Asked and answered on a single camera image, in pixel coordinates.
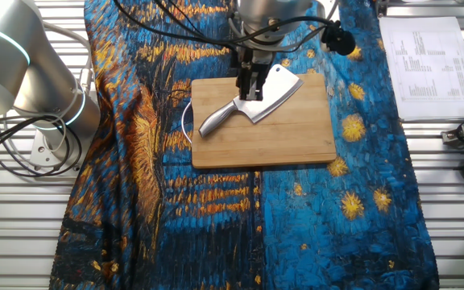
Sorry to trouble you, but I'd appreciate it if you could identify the black cable bundle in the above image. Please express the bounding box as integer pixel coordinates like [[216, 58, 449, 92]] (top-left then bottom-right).
[[0, 0, 336, 179]]

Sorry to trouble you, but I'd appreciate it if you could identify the white cable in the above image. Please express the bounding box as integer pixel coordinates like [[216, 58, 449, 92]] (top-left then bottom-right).
[[42, 22, 95, 84]]

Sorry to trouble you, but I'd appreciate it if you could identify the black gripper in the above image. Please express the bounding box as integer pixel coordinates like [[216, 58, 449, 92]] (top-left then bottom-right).
[[231, 42, 284, 102]]

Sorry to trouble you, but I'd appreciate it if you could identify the starry night print tablecloth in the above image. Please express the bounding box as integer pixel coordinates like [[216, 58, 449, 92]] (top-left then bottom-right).
[[48, 0, 441, 290]]

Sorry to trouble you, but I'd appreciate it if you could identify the bamboo cutting board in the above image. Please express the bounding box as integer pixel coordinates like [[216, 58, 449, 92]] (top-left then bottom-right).
[[180, 73, 338, 169]]

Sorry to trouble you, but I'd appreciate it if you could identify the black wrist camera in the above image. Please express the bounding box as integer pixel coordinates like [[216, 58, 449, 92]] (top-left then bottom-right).
[[321, 20, 357, 56]]

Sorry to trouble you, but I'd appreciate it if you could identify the printed white paper sheet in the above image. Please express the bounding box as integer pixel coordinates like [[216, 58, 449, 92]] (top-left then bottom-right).
[[379, 14, 464, 121]]

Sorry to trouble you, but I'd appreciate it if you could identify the aluminium corner bracket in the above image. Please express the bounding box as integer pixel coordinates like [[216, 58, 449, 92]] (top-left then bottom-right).
[[374, 0, 391, 18]]

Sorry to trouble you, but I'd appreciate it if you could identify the white camera mounting bracket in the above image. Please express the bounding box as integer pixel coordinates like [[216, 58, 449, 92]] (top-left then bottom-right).
[[316, 0, 341, 25]]

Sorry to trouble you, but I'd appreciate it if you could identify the steel cleaver knife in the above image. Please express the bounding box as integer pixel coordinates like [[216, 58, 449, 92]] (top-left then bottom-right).
[[197, 63, 305, 139]]

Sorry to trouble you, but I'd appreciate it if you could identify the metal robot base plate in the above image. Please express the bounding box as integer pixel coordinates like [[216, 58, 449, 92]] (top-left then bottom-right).
[[29, 127, 85, 178]]

